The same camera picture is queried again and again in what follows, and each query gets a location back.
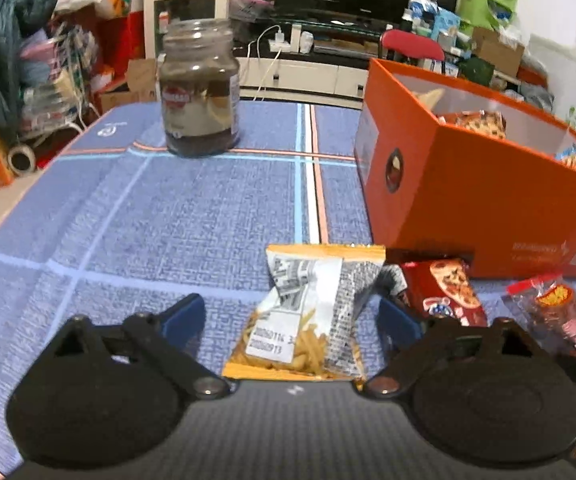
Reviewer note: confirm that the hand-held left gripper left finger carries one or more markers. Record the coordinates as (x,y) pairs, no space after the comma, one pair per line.
(183,317)

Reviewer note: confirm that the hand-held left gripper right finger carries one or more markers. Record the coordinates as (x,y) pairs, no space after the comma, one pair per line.
(398,325)

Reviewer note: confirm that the orange fries snack packet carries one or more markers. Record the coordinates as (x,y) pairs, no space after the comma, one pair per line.
(308,310)

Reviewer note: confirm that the orange cardboard box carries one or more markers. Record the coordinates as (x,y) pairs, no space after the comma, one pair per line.
(468,200)

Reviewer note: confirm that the chocolate chip cookie packet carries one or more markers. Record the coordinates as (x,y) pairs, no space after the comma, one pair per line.
(480,124)

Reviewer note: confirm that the pale yellow snack packet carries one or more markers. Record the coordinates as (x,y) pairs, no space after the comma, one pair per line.
(430,97)

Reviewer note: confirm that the blue cookie packet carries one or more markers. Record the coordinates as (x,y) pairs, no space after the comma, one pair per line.
(573,157)

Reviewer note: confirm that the red pizza snack packet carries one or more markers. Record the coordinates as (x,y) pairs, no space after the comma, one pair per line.
(448,290)

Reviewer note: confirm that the blue checked tablecloth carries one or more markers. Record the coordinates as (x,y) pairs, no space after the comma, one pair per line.
(168,220)

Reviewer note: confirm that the clear red candy packet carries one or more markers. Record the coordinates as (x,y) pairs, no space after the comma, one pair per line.
(558,310)

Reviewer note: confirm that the tape roll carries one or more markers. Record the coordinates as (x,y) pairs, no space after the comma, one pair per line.
(21,159)

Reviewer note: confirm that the glass coffee jar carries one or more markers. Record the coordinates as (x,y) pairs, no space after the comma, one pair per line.
(200,90)

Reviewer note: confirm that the red folding chair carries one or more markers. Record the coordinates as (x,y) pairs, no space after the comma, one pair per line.
(410,45)

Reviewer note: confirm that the brown cardboard box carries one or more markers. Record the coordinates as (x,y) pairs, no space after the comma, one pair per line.
(498,52)

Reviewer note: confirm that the white power strip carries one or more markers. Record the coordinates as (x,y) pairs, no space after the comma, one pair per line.
(290,40)

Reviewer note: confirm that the glass television stand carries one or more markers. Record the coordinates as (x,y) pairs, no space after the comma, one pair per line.
(328,35)

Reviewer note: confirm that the white glass-door cabinet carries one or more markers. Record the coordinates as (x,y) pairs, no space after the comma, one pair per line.
(185,10)

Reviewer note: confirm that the teal puffer jacket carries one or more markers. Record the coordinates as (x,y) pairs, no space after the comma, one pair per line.
(3,45)

